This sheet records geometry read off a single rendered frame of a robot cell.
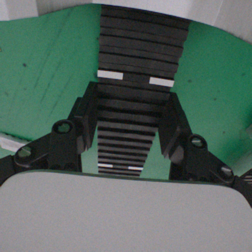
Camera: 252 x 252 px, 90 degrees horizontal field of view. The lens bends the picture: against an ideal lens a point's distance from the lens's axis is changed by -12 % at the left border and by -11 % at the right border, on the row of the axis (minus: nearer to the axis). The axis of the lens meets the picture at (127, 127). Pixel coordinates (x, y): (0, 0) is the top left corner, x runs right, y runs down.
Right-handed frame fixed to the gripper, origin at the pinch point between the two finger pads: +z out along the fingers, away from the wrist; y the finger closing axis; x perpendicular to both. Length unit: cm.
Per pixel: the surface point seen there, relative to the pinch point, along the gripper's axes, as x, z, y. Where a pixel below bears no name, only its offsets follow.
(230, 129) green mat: -2.8, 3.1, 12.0
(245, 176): -7.4, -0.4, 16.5
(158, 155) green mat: -9.1, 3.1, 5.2
